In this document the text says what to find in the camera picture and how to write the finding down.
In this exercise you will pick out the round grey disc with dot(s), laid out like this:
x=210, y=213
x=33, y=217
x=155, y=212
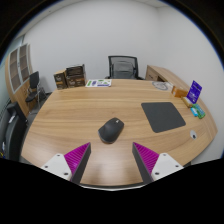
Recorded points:
x=162, y=85

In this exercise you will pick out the green packet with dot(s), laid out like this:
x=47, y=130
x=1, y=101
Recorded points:
x=200, y=111

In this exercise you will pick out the wooden shelf unit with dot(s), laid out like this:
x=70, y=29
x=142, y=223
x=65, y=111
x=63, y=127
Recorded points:
x=16, y=75

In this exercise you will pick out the black mesh office chair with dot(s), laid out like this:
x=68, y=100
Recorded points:
x=122, y=68

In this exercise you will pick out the purple card package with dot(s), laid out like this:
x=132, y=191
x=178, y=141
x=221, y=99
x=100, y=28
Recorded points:
x=194, y=91

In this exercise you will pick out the blue packet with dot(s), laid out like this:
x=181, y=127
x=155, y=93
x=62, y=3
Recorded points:
x=194, y=112

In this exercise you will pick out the wooden sideboard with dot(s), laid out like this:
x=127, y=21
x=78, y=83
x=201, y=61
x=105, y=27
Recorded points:
x=160, y=73

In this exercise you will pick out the tan packet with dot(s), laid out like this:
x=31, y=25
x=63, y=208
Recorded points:
x=187, y=102

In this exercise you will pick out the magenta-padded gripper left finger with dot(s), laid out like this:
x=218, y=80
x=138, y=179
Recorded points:
x=77, y=159

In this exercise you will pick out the printed paper sheet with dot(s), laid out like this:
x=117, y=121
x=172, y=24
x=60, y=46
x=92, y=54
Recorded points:
x=98, y=83

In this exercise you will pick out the dark grey mouse pad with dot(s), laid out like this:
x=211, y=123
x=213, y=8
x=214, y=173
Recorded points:
x=163, y=116

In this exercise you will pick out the orange cardboard box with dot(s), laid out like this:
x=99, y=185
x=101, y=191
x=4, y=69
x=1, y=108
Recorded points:
x=179, y=91

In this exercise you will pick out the black computer mouse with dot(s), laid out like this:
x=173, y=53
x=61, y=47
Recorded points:
x=111, y=130

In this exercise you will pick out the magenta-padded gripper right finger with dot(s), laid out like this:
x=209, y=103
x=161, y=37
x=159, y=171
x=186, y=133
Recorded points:
x=147, y=158

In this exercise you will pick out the small black chair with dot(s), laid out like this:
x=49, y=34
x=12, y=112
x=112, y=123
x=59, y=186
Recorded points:
x=34, y=80

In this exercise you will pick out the small white round sticker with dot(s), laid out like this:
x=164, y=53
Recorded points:
x=193, y=135

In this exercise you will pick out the dark open box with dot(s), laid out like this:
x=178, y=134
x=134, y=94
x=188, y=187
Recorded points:
x=75, y=70

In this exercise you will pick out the black padded office chair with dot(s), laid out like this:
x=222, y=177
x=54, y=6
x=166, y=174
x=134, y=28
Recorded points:
x=15, y=133

